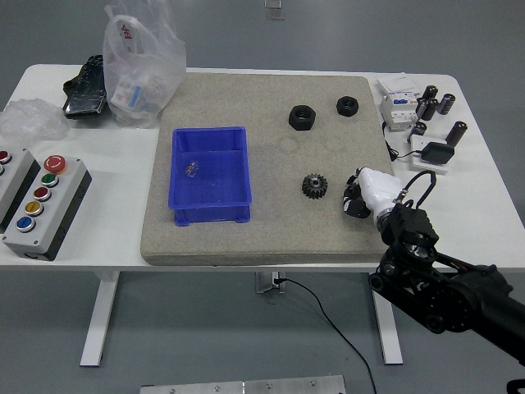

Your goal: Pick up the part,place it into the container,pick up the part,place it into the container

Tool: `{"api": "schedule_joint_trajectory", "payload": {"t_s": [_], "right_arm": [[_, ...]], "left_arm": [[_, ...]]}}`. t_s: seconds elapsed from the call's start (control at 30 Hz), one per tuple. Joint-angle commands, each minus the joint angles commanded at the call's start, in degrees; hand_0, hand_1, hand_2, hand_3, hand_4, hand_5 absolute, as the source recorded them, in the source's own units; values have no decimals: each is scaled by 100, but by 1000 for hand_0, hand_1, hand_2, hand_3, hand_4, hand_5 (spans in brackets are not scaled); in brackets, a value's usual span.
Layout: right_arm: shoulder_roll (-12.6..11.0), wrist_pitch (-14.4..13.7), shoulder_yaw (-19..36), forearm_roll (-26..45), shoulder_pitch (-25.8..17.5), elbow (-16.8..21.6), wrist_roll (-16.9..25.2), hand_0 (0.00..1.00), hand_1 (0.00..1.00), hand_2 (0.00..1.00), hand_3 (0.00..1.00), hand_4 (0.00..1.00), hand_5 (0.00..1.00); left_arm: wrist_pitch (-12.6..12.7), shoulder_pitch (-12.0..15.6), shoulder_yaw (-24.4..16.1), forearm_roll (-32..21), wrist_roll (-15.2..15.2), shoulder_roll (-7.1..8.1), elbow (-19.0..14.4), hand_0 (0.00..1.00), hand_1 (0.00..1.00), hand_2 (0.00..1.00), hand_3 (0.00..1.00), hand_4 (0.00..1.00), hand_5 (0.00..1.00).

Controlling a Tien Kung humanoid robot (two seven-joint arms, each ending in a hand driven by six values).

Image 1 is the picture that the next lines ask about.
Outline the white circuit breaker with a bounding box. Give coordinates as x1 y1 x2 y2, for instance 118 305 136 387
379 90 422 133

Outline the grey five-button control box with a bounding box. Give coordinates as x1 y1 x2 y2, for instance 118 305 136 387
2 154 93 263

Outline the clear plastic wrap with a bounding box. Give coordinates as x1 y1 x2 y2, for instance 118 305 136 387
0 98 70 144

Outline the tall black cylindrical capacitor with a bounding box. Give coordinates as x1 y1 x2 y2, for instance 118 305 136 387
445 120 468 147

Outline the large black hex nut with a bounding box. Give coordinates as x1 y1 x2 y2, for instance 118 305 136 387
288 104 317 131

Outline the blue plastic box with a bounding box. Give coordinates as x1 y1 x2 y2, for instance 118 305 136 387
168 126 252 227

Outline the thin black adapter cord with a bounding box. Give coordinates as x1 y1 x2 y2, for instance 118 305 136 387
383 122 426 162

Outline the white blue carton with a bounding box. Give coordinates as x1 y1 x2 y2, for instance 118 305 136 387
111 73 144 112

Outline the black floor cable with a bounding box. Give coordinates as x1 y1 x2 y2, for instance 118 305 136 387
275 277 377 394

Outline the white table leg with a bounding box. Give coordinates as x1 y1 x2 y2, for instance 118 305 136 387
372 286 404 365
80 270 121 367

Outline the silver metal plate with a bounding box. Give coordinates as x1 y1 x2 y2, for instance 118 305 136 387
139 374 346 394

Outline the black power adapter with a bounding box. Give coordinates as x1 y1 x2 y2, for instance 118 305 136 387
422 141 455 167

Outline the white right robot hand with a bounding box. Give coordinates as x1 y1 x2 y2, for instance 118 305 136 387
341 166 403 219

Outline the grey control box red button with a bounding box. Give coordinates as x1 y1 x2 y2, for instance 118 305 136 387
0 148 42 233

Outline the small black hex nut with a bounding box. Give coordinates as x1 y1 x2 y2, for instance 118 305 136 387
336 94 361 118

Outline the white plastic shopping bag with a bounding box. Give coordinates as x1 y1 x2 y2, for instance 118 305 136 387
102 0 188 129

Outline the grey-brown foam mat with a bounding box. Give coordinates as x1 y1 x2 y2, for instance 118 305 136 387
139 71 408 267

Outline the black metal gear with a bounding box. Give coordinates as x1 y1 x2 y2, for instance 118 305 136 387
302 172 331 201

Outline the silver under-table control box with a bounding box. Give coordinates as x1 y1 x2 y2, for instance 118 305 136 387
253 271 287 295

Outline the black crinkled pouch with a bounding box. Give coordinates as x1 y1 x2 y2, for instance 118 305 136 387
62 53 110 121

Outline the clear floor fixture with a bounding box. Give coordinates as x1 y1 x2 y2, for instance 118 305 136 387
264 0 285 21

